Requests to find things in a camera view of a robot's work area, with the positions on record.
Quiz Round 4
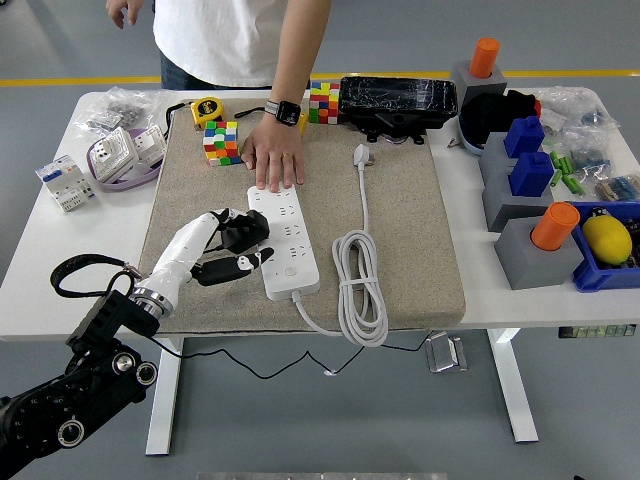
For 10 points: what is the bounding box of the silver metal bracket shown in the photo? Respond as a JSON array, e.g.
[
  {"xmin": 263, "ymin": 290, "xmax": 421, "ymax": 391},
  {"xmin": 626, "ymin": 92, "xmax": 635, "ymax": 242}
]
[{"xmin": 425, "ymin": 332, "xmax": 469, "ymax": 373}]

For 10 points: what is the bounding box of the clear bag of terminals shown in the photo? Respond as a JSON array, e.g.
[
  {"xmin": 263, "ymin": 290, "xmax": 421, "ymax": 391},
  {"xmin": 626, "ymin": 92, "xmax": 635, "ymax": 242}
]
[{"xmin": 593, "ymin": 171, "xmax": 640, "ymax": 202}]

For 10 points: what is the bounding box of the black fabric bundle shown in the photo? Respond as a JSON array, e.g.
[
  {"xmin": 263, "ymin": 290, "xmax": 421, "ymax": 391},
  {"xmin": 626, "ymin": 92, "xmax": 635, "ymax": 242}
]
[{"xmin": 458, "ymin": 88, "xmax": 542, "ymax": 146}]

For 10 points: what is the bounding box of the blue plastic block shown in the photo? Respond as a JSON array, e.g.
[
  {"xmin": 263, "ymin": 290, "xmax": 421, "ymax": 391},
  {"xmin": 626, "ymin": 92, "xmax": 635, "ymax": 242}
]
[
  {"xmin": 508, "ymin": 150, "xmax": 555, "ymax": 198},
  {"xmin": 503, "ymin": 115, "xmax": 546, "ymax": 159}
]

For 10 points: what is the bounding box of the grey plastic block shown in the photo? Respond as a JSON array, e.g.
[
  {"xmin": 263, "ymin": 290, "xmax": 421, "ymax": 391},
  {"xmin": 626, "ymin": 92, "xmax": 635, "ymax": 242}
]
[
  {"xmin": 478, "ymin": 131, "xmax": 521, "ymax": 174},
  {"xmin": 493, "ymin": 217, "xmax": 585, "ymax": 291},
  {"xmin": 480, "ymin": 162, "xmax": 556, "ymax": 232},
  {"xmin": 450, "ymin": 60, "xmax": 509, "ymax": 119}
]

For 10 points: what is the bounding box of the black box in plastic wrap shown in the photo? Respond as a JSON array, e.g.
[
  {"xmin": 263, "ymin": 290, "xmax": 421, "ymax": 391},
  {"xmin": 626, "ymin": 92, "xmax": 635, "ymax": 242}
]
[{"xmin": 338, "ymin": 75, "xmax": 459, "ymax": 147}]

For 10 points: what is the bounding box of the clear bag of blue parts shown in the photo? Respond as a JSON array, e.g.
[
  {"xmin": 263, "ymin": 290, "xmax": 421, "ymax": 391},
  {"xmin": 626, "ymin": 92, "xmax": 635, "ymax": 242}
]
[{"xmin": 564, "ymin": 130, "xmax": 617, "ymax": 176}]

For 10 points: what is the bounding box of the white power strip with cord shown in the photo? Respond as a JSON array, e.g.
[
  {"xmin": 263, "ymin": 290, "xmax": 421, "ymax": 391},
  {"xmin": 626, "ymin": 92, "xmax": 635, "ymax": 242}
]
[{"xmin": 247, "ymin": 143, "xmax": 390, "ymax": 349}]

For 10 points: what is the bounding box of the person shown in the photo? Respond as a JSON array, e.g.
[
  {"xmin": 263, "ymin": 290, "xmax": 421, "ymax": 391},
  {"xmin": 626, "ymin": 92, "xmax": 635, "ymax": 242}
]
[{"xmin": 152, "ymin": 0, "xmax": 301, "ymax": 92}]

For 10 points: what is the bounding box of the yellow lemon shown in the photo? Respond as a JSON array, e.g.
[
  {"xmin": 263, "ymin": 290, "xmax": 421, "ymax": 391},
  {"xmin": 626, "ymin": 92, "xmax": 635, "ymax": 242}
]
[{"xmin": 582, "ymin": 214, "xmax": 634, "ymax": 265}]

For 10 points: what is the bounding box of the person's left hand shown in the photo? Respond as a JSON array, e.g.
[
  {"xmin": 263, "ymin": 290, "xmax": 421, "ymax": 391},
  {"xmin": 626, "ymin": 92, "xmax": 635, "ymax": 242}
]
[{"xmin": 239, "ymin": 118, "xmax": 307, "ymax": 195}]

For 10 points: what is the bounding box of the white table leg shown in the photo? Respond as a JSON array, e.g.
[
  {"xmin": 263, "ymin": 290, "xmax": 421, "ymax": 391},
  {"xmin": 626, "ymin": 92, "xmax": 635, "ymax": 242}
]
[
  {"xmin": 487, "ymin": 328, "xmax": 540, "ymax": 444},
  {"xmin": 144, "ymin": 337, "xmax": 184, "ymax": 457}
]

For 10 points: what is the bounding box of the white wall socket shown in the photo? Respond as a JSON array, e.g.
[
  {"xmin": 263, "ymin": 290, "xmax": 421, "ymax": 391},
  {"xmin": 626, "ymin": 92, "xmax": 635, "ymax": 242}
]
[
  {"xmin": 132, "ymin": 124, "xmax": 167, "ymax": 169},
  {"xmin": 89, "ymin": 127, "xmax": 137, "ymax": 181}
]

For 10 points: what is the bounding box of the black smartwatch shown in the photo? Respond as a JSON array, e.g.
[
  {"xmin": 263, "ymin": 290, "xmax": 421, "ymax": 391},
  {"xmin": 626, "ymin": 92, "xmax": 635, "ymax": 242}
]
[{"xmin": 263, "ymin": 98, "xmax": 303, "ymax": 129}]

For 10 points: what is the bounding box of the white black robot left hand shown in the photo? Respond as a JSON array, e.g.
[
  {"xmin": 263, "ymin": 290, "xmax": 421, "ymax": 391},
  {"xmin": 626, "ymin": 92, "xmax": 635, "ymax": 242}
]
[{"xmin": 134, "ymin": 207, "xmax": 276, "ymax": 305}]

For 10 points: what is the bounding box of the yellow tape measure black label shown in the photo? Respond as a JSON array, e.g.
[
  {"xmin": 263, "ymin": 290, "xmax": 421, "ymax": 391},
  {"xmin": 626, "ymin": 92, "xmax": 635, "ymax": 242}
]
[{"xmin": 162, "ymin": 96, "xmax": 225, "ymax": 132}]

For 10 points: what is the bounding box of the clear bag of metal parts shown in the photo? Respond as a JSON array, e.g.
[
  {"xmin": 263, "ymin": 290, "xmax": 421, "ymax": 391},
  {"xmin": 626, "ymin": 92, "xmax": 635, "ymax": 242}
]
[{"xmin": 73, "ymin": 86, "xmax": 174, "ymax": 134}]

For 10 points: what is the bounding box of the purple plastic tray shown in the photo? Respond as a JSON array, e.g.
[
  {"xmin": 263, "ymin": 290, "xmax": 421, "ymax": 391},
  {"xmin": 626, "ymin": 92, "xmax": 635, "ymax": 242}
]
[{"xmin": 85, "ymin": 127, "xmax": 167, "ymax": 194}]

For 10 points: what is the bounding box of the blue plastic bin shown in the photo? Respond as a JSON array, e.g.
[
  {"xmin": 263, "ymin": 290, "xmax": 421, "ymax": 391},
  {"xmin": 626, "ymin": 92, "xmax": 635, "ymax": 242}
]
[{"xmin": 564, "ymin": 200, "xmax": 640, "ymax": 294}]

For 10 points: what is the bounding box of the pale blue rimmed base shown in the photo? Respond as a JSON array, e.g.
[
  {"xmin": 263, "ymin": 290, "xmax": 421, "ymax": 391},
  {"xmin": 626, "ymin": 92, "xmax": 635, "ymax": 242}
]
[{"xmin": 455, "ymin": 113, "xmax": 489, "ymax": 158}]

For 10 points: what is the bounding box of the white circuit breaker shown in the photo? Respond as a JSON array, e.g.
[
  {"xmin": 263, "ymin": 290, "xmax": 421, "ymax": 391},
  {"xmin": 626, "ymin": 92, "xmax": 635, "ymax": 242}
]
[{"xmin": 34, "ymin": 153, "xmax": 97, "ymax": 214}]

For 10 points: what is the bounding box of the multicoloured puzzle cube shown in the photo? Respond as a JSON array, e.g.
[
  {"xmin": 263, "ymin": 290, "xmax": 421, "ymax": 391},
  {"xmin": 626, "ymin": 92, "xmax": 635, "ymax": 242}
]
[
  {"xmin": 308, "ymin": 81, "xmax": 341, "ymax": 125},
  {"xmin": 202, "ymin": 119, "xmax": 242, "ymax": 169}
]

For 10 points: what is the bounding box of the clear bag of white parts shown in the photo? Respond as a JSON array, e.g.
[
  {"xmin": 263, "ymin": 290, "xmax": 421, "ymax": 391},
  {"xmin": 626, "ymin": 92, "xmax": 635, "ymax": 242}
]
[{"xmin": 537, "ymin": 85, "xmax": 624, "ymax": 136}]

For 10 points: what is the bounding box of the orange plastic cylinder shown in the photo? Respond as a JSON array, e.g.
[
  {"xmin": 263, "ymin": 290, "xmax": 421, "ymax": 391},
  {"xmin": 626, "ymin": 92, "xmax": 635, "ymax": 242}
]
[
  {"xmin": 468, "ymin": 37, "xmax": 501, "ymax": 80},
  {"xmin": 530, "ymin": 201, "xmax": 581, "ymax": 251}
]

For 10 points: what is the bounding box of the black table control panel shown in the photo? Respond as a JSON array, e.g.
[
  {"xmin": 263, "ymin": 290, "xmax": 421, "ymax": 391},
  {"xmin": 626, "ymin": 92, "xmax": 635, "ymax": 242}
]
[{"xmin": 557, "ymin": 324, "xmax": 636, "ymax": 340}]

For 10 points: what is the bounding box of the yellow tape measure chrome clip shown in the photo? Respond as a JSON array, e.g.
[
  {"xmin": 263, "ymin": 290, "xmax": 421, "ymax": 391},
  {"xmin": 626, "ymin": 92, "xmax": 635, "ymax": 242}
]
[{"xmin": 233, "ymin": 107, "xmax": 308, "ymax": 137}]

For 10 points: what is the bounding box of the grey-brown mat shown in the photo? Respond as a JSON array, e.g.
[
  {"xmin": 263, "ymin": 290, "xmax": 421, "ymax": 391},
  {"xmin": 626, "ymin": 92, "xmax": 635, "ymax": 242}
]
[{"xmin": 137, "ymin": 97, "xmax": 467, "ymax": 335}]

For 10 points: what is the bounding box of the person's right hand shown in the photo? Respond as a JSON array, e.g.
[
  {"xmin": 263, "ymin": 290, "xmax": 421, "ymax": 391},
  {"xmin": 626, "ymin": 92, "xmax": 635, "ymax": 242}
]
[{"xmin": 105, "ymin": 0, "xmax": 140, "ymax": 30}]

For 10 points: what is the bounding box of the black power adapter with cord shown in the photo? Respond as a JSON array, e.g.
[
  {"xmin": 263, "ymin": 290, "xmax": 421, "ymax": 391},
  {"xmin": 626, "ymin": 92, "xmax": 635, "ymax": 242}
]
[{"xmin": 152, "ymin": 209, "xmax": 434, "ymax": 381}]

